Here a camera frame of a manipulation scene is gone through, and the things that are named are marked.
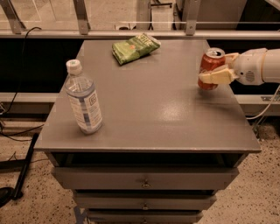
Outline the grey drawer cabinet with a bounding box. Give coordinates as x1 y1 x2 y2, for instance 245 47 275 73
33 38 263 224

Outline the bottom grey drawer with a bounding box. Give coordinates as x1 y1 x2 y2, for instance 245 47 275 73
87 210 203 224

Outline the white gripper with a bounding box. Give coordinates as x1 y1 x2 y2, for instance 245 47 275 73
199 48 267 86

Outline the green jalapeno chip bag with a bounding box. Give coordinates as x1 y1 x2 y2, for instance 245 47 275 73
112 33 161 65

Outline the metal railing frame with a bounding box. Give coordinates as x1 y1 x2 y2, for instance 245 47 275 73
0 0 280 40

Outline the top grey drawer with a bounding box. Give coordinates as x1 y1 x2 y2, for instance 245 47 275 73
52 167 239 190

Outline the clear plastic water bottle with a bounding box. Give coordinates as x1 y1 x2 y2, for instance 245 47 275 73
64 59 102 134

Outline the red coke can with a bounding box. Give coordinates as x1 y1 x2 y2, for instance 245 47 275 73
198 47 226 90

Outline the black stand base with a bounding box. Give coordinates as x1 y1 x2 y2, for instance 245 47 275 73
0 133 39 207

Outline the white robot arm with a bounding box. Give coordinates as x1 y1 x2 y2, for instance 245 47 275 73
199 48 280 86

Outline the black cable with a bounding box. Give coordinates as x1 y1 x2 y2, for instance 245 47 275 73
0 26 45 143

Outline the middle grey drawer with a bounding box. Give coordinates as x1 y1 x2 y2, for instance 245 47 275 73
73 192 216 210

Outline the grey drawer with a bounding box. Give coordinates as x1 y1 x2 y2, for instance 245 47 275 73
87 210 203 224
52 167 239 190
73 192 216 210

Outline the white cable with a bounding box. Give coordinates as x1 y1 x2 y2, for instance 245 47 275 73
245 84 280 121

